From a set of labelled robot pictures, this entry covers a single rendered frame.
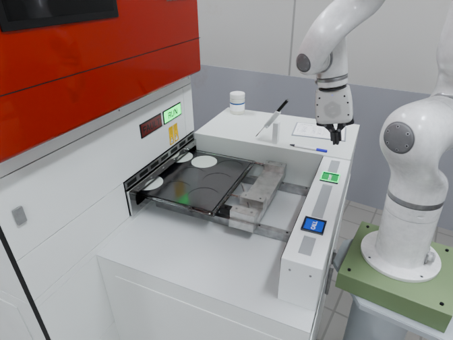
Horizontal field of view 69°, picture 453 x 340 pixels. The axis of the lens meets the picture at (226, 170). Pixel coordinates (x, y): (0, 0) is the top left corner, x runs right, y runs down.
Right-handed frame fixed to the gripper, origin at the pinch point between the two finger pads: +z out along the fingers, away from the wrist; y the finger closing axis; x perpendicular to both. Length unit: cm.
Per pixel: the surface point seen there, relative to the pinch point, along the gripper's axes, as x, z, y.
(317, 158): 14.3, 14.2, -9.5
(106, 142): -34, -14, -56
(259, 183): -0.3, 17.0, -27.4
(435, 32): 136, -6, 35
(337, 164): 10.2, 14.5, -1.8
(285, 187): 7.2, 22.5, -20.5
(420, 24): 138, -11, 28
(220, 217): -19.8, 18.6, -34.3
